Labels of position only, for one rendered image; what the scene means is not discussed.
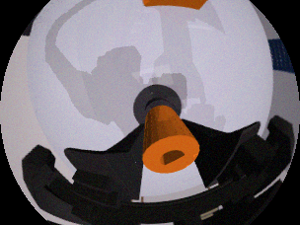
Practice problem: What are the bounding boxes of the orange knob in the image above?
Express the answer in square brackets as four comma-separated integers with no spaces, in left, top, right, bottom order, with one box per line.
[142,105,200,173]

